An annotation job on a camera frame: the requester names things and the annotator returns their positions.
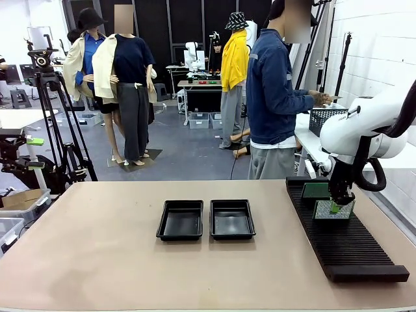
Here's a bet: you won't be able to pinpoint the person in denim jacket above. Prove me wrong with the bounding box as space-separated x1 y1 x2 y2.
246 0 334 180

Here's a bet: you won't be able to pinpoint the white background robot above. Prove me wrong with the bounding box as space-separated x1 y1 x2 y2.
183 40 206 74

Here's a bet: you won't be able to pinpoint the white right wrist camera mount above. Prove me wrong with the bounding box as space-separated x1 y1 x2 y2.
305 157 334 179

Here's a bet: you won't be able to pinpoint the person's right forearm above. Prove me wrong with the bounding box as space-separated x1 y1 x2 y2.
291 90 315 114

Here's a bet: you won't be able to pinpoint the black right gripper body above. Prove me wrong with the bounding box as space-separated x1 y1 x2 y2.
327 160 357 205

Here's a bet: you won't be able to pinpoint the black leaning stand poles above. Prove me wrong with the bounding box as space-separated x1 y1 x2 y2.
294 0 336 95

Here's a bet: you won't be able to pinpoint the mannequin black hat blue shirt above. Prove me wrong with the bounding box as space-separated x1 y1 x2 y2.
62 6 110 163

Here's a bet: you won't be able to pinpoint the black device green pads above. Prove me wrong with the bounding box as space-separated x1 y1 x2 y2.
0 128 46 174

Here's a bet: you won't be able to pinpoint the black camera tripod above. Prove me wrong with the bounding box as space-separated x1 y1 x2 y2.
23 34 99 183

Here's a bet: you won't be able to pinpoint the black slotted board rack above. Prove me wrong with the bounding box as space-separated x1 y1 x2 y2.
285 176 410 283

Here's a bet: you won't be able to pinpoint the background person in black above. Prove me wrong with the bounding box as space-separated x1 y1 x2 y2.
207 31 226 72

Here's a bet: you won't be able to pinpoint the person's right hand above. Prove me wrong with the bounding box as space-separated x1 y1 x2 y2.
307 90 333 107

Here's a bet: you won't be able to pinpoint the black light stand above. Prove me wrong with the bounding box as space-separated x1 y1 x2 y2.
333 31 354 98

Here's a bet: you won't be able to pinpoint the black ESD tray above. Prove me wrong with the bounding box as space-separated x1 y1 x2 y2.
155 199 204 242
209 199 257 241

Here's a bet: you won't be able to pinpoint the grey plastic stool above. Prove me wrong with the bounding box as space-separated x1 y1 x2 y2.
9 88 33 109
153 83 168 101

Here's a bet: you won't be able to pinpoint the grey floor storage bin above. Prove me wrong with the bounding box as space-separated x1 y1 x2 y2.
209 112 224 130
188 112 211 129

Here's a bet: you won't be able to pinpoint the mannequin navy shirt grey trousers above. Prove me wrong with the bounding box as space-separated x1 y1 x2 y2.
92 5 158 166

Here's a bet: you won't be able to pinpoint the grey mesh basket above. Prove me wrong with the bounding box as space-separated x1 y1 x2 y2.
308 108 349 138

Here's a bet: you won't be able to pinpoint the clear storage box with cardboard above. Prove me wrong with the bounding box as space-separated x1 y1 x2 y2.
0 188 52 226

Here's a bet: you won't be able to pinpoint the mannequin yellow jacket bucket hat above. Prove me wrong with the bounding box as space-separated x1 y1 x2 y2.
220 12 250 150

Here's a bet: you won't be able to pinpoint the background work table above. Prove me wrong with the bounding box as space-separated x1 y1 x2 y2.
177 79 224 126

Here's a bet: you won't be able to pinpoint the green circuit board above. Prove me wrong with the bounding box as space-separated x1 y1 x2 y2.
313 199 356 222
300 182 333 201

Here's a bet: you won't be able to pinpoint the black floor mat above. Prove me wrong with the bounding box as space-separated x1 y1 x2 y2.
107 148 163 168

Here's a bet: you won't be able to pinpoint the white rectangular table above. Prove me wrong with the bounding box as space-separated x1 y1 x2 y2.
294 110 416 178

